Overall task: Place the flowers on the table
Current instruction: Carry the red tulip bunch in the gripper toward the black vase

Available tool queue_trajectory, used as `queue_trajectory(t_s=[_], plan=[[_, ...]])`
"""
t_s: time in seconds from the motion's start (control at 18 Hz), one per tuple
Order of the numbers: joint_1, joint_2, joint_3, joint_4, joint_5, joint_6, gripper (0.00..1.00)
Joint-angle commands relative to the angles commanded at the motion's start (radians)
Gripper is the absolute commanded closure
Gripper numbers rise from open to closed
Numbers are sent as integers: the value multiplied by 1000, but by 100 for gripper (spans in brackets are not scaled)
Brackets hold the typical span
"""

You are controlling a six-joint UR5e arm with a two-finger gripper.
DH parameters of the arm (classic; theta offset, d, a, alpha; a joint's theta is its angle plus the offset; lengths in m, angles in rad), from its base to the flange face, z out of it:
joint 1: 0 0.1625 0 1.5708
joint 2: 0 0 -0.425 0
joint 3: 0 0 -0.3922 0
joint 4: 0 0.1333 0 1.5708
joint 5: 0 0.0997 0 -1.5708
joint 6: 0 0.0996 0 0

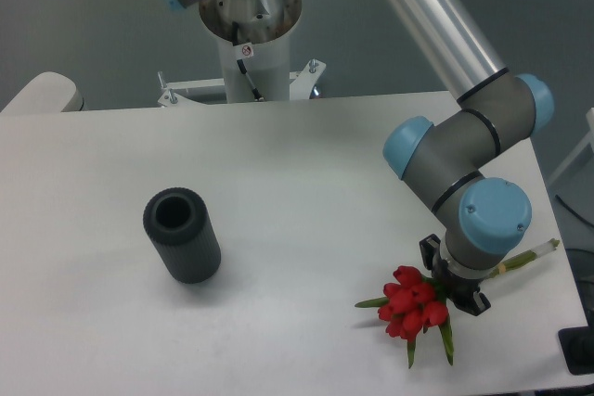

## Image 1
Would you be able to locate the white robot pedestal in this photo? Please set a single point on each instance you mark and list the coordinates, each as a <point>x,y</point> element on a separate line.
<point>253,39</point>

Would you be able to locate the dark grey ribbed vase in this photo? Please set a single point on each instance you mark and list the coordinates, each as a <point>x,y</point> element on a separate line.
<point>177,222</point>

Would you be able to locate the white frame at right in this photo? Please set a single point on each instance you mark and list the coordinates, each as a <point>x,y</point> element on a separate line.
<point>577,156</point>

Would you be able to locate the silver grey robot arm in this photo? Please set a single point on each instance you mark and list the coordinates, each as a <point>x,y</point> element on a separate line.
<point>484,218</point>

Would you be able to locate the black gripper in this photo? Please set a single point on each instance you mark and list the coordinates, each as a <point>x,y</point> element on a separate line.
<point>462,284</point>

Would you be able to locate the black device at table edge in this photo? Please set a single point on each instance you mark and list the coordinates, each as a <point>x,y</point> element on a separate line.
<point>577,349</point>

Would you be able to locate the white chair backrest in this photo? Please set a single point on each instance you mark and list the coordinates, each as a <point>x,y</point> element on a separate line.
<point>49,92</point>

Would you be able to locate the red tulip bouquet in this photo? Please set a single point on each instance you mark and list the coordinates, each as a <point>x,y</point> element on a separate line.
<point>418,302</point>

